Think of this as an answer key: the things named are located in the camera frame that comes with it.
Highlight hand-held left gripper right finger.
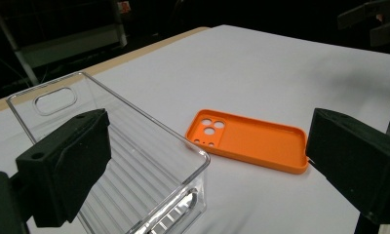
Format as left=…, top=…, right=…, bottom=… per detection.
left=305, top=107, right=390, bottom=225

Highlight orange phone case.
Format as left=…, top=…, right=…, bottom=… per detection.
left=185, top=108, right=310, bottom=176

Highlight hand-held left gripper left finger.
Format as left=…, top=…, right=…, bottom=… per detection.
left=16, top=108, right=113, bottom=228

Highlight white metal frame desk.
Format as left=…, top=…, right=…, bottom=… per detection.
left=0, top=0, right=130, bottom=86

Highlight clear plastic storage bin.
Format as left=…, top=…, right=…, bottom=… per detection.
left=6, top=71, right=212, bottom=234

